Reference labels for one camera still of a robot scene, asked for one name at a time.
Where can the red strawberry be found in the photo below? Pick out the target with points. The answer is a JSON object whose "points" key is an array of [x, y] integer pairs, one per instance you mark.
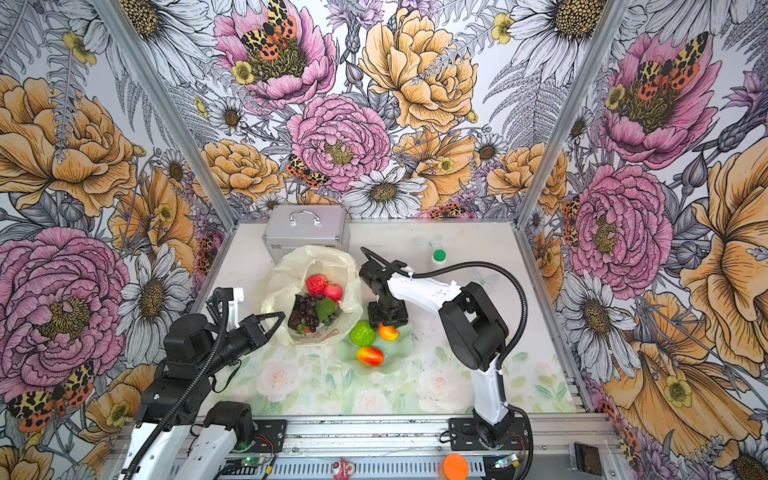
{"points": [[315, 284]]}

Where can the light green plate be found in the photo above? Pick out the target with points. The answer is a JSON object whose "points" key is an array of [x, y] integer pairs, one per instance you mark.
{"points": [[394, 352]]}

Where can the red white small object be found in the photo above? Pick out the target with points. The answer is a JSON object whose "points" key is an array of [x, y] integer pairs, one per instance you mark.
{"points": [[343, 469]]}

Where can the red pink apple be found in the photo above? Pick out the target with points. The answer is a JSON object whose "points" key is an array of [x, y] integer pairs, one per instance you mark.
{"points": [[333, 291]]}

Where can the orange round cap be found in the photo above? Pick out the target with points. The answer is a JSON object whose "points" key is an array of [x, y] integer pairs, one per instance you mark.
{"points": [[453, 467]]}

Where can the purple grape bunch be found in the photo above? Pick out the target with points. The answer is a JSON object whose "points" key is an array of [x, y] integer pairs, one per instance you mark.
{"points": [[310, 312]]}

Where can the white bottle green cap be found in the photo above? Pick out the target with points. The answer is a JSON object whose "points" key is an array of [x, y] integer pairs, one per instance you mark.
{"points": [[438, 259]]}

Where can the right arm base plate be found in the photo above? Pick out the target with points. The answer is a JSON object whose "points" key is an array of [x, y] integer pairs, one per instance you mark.
{"points": [[466, 434]]}

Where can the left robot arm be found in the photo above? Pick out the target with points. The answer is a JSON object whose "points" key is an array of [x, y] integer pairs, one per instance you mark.
{"points": [[196, 349]]}

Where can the aluminium front rail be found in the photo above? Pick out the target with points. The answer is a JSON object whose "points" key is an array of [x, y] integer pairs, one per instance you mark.
{"points": [[383, 447]]}

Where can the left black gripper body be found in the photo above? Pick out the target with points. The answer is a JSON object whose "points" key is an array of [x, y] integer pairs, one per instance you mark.
{"points": [[249, 335]]}

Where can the silver metal case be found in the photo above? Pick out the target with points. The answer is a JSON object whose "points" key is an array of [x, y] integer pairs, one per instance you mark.
{"points": [[293, 226]]}

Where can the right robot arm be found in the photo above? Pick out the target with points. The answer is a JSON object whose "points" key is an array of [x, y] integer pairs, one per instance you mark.
{"points": [[476, 332]]}

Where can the translucent cream plastic bag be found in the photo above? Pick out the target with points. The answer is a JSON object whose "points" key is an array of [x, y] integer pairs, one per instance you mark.
{"points": [[287, 279]]}

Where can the green bumpy fruit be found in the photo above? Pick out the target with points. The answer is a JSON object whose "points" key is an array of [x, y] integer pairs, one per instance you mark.
{"points": [[362, 334]]}

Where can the green circuit board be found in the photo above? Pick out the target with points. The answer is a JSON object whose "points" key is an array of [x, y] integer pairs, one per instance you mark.
{"points": [[509, 461]]}

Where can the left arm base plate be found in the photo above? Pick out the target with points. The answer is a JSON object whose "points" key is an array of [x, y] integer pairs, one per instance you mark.
{"points": [[266, 435]]}

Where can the yellow orange mango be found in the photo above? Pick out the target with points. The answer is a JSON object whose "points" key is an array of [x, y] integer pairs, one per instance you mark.
{"points": [[370, 356]]}

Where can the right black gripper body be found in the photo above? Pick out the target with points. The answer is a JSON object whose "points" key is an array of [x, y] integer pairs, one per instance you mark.
{"points": [[389, 311]]}

